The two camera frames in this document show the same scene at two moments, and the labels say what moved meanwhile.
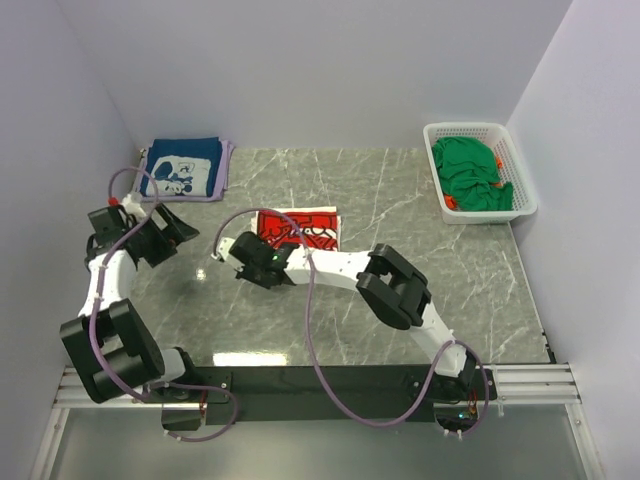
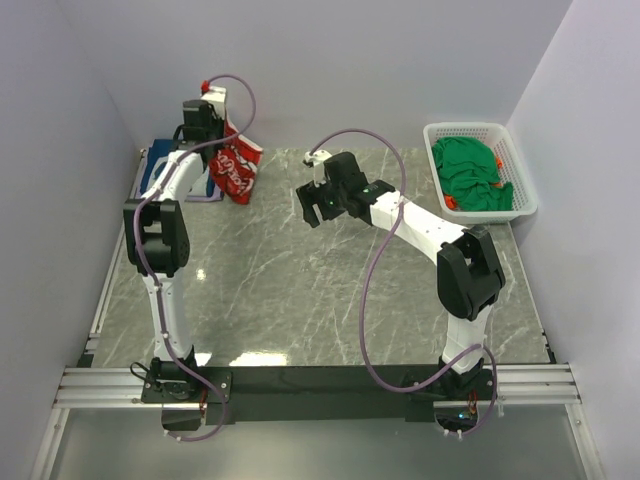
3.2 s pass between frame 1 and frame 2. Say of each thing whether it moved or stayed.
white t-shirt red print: moved
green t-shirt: stayed
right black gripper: moved
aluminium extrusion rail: stayed
